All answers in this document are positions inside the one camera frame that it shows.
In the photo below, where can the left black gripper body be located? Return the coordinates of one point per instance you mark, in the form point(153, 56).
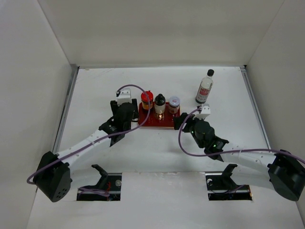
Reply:
point(115, 106)

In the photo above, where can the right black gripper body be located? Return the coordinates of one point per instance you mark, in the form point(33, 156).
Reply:
point(190, 127)

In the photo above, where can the small pink-lidded spice jar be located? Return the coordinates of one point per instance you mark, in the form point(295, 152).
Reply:
point(173, 104)

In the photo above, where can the red-capped sauce jar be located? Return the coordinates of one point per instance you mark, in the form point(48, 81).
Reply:
point(147, 100)

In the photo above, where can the black-capped white bottle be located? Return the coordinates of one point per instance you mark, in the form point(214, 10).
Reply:
point(159, 104)

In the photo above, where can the tall clear vinegar bottle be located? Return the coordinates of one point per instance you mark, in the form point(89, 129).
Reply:
point(205, 87)

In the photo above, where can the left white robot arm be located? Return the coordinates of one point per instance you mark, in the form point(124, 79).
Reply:
point(53, 175)

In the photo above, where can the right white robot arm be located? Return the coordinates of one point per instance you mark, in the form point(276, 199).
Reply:
point(277, 170)

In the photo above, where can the red rectangular tray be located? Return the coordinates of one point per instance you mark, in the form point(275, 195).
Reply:
point(153, 121)

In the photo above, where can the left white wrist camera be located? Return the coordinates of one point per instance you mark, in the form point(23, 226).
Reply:
point(123, 96)

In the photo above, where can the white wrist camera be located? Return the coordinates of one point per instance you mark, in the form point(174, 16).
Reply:
point(204, 112)
point(123, 96)

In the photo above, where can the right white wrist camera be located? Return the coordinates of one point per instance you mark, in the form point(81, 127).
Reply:
point(204, 112)

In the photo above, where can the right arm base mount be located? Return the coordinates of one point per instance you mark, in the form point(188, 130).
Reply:
point(221, 187)

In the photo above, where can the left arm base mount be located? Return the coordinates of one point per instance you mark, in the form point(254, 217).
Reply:
point(107, 188)

